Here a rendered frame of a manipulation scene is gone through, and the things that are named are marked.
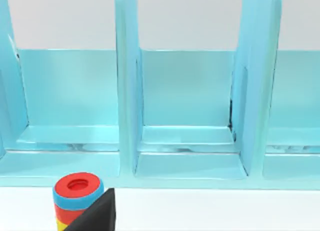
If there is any light blue rack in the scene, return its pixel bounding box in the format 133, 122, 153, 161
0, 0, 320, 191

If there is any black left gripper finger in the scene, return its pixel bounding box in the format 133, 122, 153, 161
66, 187, 117, 231

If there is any stack of coloured rings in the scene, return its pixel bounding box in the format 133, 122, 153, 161
52, 172, 104, 231

